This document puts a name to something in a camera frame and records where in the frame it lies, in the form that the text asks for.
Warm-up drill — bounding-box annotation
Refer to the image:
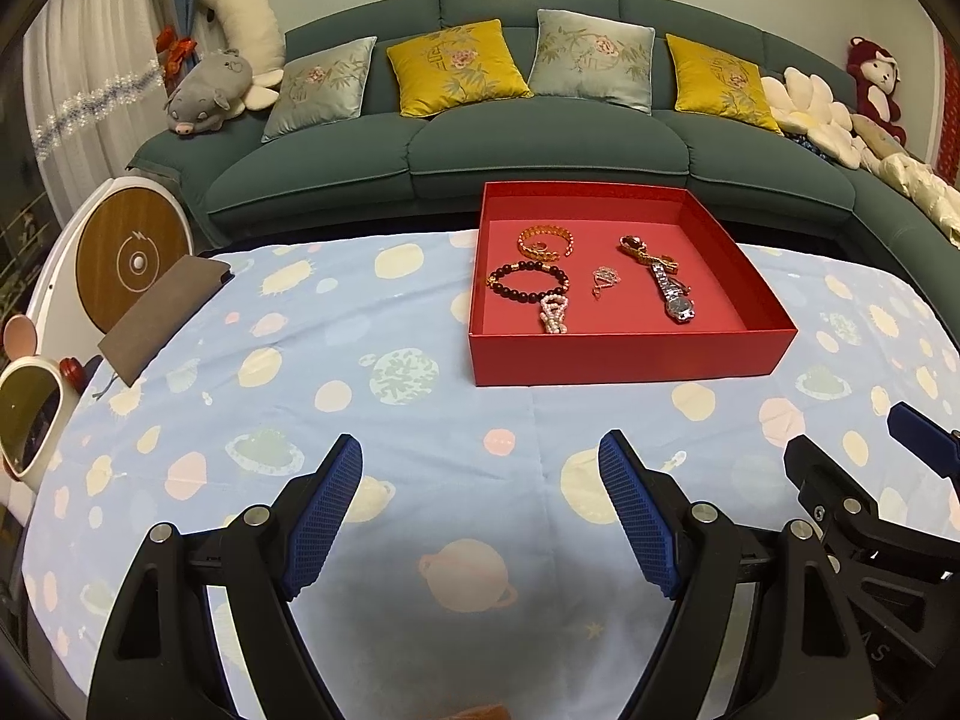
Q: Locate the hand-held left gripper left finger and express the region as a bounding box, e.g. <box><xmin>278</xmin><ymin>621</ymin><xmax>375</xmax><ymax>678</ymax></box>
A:
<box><xmin>86</xmin><ymin>433</ymin><xmax>365</xmax><ymax>720</ymax></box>

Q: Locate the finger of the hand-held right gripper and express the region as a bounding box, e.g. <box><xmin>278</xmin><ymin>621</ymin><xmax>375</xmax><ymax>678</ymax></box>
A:
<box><xmin>784</xmin><ymin>435</ymin><xmax>960</xmax><ymax>582</ymax></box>
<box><xmin>887</xmin><ymin>403</ymin><xmax>960</xmax><ymax>481</ymax></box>

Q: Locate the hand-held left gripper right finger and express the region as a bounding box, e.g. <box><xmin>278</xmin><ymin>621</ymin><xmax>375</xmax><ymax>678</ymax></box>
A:
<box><xmin>598</xmin><ymin>429</ymin><xmax>878</xmax><ymax>720</ymax></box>

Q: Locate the red cardboard box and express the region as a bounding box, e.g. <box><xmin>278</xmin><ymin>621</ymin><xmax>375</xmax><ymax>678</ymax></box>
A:
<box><xmin>469</xmin><ymin>180</ymin><xmax>798</xmax><ymax>389</ymax></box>

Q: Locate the silver wrist watch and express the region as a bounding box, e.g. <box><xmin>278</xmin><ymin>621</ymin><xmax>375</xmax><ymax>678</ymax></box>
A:
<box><xmin>649</xmin><ymin>259</ymin><xmax>697</xmax><ymax>325</ymax></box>

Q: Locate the dark wooden bead bracelet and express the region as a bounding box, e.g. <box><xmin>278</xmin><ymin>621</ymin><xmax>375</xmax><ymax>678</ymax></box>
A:
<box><xmin>487</xmin><ymin>261</ymin><xmax>571</xmax><ymax>305</ymax></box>

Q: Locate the blue planet print blanket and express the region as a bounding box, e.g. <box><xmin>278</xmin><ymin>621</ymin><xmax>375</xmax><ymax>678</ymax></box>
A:
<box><xmin>15</xmin><ymin>229</ymin><xmax>960</xmax><ymax>720</ymax></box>

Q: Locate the cream folded blanket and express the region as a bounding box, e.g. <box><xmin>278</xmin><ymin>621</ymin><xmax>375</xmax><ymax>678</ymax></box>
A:
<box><xmin>874</xmin><ymin>154</ymin><xmax>960</xmax><ymax>248</ymax></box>

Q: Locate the brown notebook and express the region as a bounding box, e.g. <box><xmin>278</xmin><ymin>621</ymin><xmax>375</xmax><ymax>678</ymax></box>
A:
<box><xmin>97</xmin><ymin>255</ymin><xmax>233</xmax><ymax>387</ymax></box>

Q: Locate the beige small cushion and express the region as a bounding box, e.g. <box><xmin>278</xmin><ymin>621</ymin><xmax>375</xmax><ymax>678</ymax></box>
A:
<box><xmin>851</xmin><ymin>116</ymin><xmax>905</xmax><ymax>162</ymax></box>

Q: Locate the white framed table mirror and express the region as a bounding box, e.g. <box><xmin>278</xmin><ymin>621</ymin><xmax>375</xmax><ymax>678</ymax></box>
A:
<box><xmin>0</xmin><ymin>315</ymin><xmax>85</xmax><ymax>481</ymax></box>

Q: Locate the white round device wooden disc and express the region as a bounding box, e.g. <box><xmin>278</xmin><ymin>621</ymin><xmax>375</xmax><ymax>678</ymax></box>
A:
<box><xmin>30</xmin><ymin>176</ymin><xmax>196</xmax><ymax>361</ymax></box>

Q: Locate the dark floral cushion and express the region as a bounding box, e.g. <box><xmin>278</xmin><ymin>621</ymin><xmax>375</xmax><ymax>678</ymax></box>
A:
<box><xmin>780</xmin><ymin>127</ymin><xmax>833</xmax><ymax>158</ymax></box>

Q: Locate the dark green sofa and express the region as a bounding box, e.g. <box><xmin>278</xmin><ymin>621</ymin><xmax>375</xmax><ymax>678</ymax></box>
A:
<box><xmin>124</xmin><ymin>0</ymin><xmax>960</xmax><ymax>293</ymax></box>

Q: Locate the white flower shaped cushion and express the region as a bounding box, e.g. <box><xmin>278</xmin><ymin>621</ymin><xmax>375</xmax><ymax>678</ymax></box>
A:
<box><xmin>761</xmin><ymin>66</ymin><xmax>863</xmax><ymax>170</ymax></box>

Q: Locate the red monkey plush toy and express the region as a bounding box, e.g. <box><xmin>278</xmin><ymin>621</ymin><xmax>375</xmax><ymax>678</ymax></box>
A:
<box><xmin>846</xmin><ymin>35</ymin><xmax>908</xmax><ymax>147</ymax></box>

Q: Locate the grey-green embroidered cushion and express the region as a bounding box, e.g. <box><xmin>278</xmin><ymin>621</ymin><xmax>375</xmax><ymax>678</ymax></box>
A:
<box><xmin>527</xmin><ymin>7</ymin><xmax>656</xmax><ymax>115</ymax></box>
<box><xmin>261</xmin><ymin>36</ymin><xmax>378</xmax><ymax>143</ymax></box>

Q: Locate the yellow embroidered cushion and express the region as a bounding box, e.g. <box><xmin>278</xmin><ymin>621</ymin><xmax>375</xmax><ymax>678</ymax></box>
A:
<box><xmin>665</xmin><ymin>33</ymin><xmax>785</xmax><ymax>137</ymax></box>
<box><xmin>386</xmin><ymin>19</ymin><xmax>535</xmax><ymax>119</ymax></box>

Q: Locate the grey pig plush toy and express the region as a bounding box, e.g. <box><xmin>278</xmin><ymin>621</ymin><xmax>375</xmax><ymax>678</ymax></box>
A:
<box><xmin>163</xmin><ymin>47</ymin><xmax>256</xmax><ymax>137</ymax></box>

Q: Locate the white sheer curtain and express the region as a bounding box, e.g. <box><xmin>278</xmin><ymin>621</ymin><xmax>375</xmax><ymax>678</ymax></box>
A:
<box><xmin>21</xmin><ymin>0</ymin><xmax>170</xmax><ymax>218</ymax></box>

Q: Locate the white cow plush toy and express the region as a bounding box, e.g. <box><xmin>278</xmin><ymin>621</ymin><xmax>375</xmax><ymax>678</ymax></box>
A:
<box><xmin>196</xmin><ymin>0</ymin><xmax>287</xmax><ymax>117</ymax></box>

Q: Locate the gold chain bracelet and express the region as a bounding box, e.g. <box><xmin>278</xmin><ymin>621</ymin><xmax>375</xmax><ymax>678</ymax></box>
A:
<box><xmin>517</xmin><ymin>223</ymin><xmax>577</xmax><ymax>259</ymax></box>

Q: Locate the red wall hanging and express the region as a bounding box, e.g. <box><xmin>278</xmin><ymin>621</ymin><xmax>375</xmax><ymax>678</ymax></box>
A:
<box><xmin>930</xmin><ymin>41</ymin><xmax>960</xmax><ymax>185</ymax></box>

